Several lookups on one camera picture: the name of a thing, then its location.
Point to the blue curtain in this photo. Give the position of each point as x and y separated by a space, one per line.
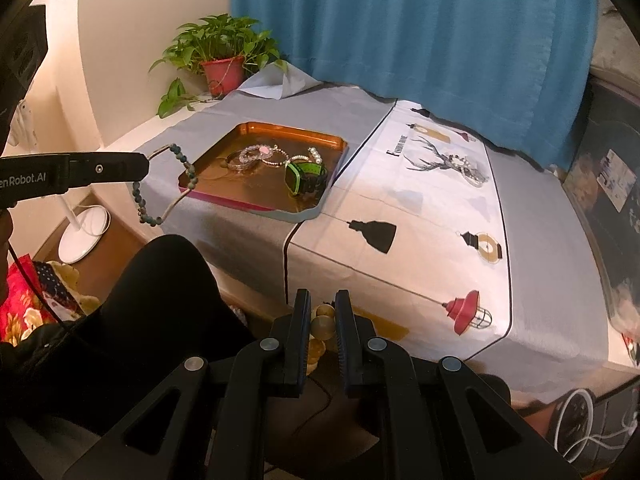
514 71

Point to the white printed table runner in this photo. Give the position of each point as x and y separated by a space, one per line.
419 249

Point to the pile of tangled jewelry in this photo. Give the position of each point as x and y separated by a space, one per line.
470 173

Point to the white floor fan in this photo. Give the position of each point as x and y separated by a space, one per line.
85 229

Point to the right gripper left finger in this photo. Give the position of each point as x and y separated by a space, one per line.
207 420

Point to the green black smartwatch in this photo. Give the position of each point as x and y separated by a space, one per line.
305 178

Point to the green potted plant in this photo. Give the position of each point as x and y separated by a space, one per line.
222 48

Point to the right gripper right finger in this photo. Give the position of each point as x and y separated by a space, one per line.
433 420

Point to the dark storage cabinet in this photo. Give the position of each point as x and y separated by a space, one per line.
603 187

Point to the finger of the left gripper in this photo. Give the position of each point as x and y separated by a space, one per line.
87 168

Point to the orange metal tray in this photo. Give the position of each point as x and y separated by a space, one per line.
245 168

